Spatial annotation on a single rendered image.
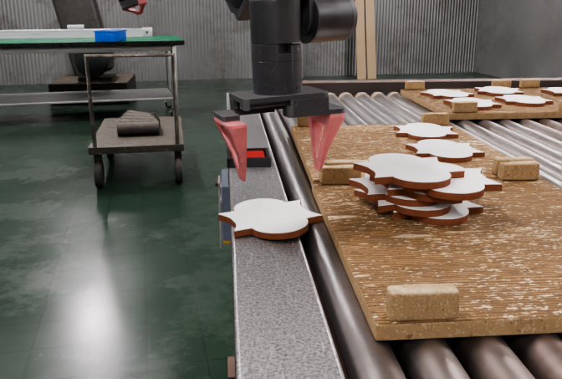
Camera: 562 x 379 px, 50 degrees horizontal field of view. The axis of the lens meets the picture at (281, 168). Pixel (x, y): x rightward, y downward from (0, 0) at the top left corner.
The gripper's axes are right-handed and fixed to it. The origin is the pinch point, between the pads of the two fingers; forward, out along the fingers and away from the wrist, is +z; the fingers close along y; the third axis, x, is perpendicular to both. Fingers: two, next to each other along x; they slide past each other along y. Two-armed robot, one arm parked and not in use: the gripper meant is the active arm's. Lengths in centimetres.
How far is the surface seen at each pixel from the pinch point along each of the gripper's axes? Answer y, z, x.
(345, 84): 61, 6, 103
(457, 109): 65, 7, 53
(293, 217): 2.1, 7.3, 1.9
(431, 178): 15.7, 1.4, -8.2
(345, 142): 26.0, 6.7, 34.5
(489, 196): 29.6, 7.5, -1.7
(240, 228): -5.1, 7.3, 1.4
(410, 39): 545, 47, 828
